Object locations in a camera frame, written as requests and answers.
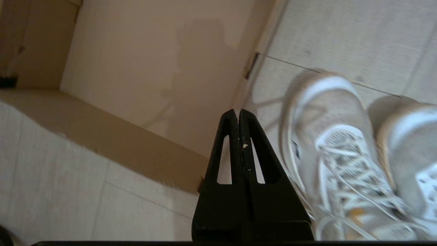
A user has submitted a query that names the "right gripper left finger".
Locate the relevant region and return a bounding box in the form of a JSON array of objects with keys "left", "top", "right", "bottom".
[{"left": 191, "top": 109, "right": 245, "bottom": 240}]

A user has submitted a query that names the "white sneaker orange insole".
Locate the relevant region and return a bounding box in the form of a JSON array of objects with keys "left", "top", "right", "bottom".
[{"left": 279, "top": 70, "right": 422, "bottom": 241}]

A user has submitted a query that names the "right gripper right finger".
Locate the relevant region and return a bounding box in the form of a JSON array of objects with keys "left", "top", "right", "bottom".
[{"left": 240, "top": 109, "right": 314, "bottom": 240}]

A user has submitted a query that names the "brown cardboard shoe box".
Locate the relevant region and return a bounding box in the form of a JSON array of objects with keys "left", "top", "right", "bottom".
[{"left": 0, "top": 0, "right": 287, "bottom": 195}]

